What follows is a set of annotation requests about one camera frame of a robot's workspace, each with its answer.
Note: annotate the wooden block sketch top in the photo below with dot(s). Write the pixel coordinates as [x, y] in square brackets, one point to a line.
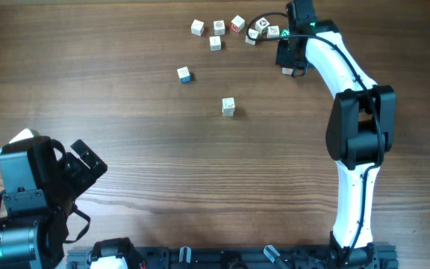
[273, 31]

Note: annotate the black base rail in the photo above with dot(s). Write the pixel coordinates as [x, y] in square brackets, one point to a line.
[121, 253]

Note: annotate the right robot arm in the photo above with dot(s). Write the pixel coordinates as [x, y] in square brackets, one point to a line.
[359, 130]

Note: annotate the wooden block red letter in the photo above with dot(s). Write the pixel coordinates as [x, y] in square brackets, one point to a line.
[237, 23]

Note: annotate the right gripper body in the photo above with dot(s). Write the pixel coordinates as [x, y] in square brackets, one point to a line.
[285, 59]

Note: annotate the wooden block green letter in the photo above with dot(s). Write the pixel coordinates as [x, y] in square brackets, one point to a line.
[285, 33]

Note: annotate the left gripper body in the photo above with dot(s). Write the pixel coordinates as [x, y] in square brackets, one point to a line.
[63, 192]

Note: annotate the wooden block pale picture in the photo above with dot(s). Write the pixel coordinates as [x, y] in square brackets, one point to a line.
[228, 104]

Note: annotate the wooden block blue side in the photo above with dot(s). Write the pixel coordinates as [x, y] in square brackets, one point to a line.
[184, 75]

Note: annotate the plain wooden block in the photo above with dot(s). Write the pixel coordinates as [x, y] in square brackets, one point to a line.
[215, 43]

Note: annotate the wooden block faint drawing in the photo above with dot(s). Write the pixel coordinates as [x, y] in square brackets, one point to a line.
[251, 36]

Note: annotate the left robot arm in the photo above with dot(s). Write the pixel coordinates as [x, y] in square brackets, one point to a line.
[35, 241]

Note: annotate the wooden block with drawing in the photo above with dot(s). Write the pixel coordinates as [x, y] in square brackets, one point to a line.
[228, 112]

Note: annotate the wooden block red frame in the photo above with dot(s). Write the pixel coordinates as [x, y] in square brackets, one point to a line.
[286, 71]

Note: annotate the wooden block dark picture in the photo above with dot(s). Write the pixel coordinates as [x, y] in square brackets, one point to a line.
[261, 25]

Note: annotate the wooden block far left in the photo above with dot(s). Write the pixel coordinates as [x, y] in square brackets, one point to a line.
[197, 27]

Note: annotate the wooden block orange picture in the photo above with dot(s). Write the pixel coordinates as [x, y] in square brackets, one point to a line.
[219, 27]

